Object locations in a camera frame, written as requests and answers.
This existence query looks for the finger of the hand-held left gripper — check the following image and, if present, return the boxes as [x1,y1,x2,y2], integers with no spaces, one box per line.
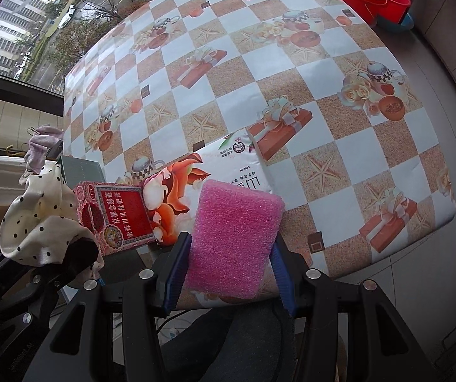
[64,238,102,283]

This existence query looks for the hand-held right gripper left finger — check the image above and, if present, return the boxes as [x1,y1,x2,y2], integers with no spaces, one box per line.
[41,231,193,382]

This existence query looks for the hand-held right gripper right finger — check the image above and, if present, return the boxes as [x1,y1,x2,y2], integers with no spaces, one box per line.
[270,241,431,382]

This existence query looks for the white polka dot scrunchie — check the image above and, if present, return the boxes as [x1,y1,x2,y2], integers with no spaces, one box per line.
[0,163,105,279]

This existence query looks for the large pink sponge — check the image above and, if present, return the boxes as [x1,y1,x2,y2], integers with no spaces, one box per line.
[183,179,286,299]

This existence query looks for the white cardboard box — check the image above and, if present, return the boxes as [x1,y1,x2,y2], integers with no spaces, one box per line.
[58,156,106,187]

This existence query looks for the red patterned carton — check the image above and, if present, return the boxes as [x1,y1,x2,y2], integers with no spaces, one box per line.
[73,181,159,257]

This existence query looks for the person's dark trousers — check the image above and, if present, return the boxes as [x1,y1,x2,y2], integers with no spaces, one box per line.
[160,302,298,382]

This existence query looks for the pale pink cloth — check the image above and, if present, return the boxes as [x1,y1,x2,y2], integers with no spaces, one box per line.
[18,125,65,186]

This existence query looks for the white floral packet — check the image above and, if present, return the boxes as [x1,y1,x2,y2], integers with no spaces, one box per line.
[140,127,286,247]

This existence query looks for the checkered printed tablecloth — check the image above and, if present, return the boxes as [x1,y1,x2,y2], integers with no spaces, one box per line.
[63,0,456,311]

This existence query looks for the blue plastic basin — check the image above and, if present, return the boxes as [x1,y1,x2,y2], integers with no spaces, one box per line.
[377,12,416,34]

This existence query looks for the red plastic bucket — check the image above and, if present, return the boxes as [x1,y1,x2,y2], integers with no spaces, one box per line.
[324,0,412,25]

